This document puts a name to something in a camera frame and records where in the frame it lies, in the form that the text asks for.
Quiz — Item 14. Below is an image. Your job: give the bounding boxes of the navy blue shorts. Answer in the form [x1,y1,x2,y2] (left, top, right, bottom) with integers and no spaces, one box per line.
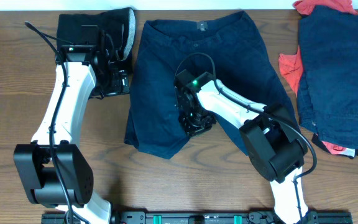
[124,11,295,159]

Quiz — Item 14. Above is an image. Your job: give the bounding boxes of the navy shorts in pile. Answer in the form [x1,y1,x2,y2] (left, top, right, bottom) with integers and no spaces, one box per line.
[297,6,358,149]

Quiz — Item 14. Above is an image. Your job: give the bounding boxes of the red garment in pile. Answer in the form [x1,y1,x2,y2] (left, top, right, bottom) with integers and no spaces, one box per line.
[278,0,358,156]

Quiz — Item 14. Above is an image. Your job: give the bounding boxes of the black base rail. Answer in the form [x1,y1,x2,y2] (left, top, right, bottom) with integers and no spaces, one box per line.
[41,210,353,224]

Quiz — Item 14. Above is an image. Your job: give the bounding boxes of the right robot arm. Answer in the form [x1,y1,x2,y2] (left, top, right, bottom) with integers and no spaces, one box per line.
[173,70,308,223]

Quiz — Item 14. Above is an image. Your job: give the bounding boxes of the black folded shorts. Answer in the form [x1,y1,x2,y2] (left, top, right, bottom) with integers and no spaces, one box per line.
[57,7,136,74]

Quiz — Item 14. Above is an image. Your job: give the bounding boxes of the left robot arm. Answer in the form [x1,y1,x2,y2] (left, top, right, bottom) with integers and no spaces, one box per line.
[13,25,129,223]

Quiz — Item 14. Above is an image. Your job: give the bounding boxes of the black white garment under pile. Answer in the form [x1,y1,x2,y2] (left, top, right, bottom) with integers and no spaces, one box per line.
[311,134,358,159]

